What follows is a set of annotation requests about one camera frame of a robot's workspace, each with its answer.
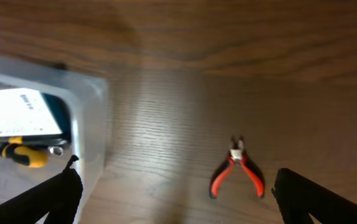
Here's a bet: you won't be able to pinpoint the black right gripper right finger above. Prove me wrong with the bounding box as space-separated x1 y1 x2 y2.
272 168 357 223

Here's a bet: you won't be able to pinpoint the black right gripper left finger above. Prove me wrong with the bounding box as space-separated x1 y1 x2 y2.
0 155 83 223

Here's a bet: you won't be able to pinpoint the stubby yellow black screwdriver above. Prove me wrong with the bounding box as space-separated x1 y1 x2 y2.
0 143 48 168

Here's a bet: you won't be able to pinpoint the red handled pliers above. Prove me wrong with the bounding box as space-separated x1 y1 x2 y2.
209 136 266 200

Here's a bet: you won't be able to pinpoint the white blue screwdriver bit box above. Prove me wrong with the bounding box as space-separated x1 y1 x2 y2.
0 86 70 138

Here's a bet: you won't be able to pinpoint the silver double ring wrench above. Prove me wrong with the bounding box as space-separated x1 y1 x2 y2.
48 146 64 156

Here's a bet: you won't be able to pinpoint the slim black yellow screwdriver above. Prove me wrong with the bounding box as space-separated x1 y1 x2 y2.
0 136 70 146

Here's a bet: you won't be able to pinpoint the clear plastic container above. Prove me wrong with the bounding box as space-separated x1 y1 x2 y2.
0 57 108 223

